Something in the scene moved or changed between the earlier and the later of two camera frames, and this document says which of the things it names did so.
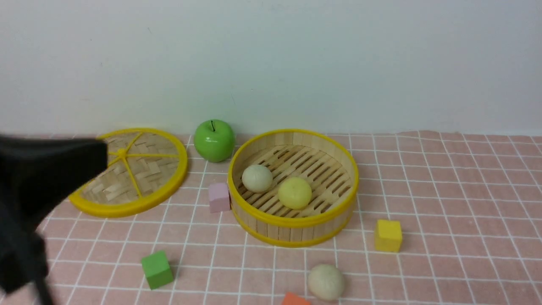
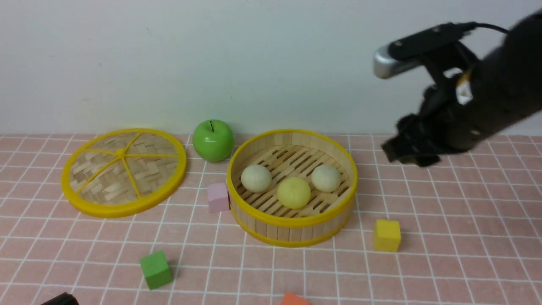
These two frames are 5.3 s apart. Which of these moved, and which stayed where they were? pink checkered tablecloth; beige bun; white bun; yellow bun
Moved: beige bun
Stayed: yellow bun; pink checkered tablecloth; white bun
